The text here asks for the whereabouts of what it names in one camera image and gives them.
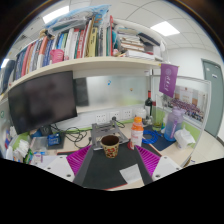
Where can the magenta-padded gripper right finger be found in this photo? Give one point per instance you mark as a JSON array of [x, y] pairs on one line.
[[148, 160]]

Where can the ceiling light panels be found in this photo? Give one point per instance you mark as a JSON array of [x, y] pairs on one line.
[[165, 28]]

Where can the framed group photo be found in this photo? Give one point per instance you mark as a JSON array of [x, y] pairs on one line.
[[188, 105]]

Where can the small white paper note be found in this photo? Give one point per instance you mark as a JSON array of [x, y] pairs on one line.
[[131, 174]]

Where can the tall green glass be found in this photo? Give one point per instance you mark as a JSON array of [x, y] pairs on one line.
[[157, 121]]

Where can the white crumpled tissue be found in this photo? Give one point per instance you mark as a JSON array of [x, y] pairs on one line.
[[184, 138]]

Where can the small blue device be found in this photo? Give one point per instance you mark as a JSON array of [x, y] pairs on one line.
[[54, 140]]

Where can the floral patterned cup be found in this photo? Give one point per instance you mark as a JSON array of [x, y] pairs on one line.
[[110, 148]]

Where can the dark wine bottle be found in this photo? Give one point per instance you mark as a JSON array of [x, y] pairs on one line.
[[148, 105]]

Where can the lilac water bottle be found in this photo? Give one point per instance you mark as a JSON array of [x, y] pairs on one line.
[[173, 125]]

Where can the grey-green door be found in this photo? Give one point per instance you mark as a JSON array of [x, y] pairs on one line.
[[214, 96]]

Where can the white folded tissue stack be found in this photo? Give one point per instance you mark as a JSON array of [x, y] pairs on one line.
[[23, 148]]

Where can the orange-capped drink bottle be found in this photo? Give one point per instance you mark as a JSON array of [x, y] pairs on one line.
[[136, 135]]

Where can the grey metal laptop stand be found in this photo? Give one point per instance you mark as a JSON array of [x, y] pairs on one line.
[[108, 128]]

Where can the white wall sockets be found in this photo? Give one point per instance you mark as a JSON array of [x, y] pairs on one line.
[[113, 116]]

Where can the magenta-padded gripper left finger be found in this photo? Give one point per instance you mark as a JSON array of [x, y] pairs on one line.
[[78, 160]]

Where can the white lidded jar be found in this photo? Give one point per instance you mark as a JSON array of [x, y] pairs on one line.
[[140, 113]]

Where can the purple hanging banner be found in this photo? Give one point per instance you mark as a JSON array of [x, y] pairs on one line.
[[168, 80]]

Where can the black computer monitor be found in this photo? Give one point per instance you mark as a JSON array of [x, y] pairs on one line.
[[43, 101]]

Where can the flat round red coaster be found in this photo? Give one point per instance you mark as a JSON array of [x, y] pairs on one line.
[[129, 146]]

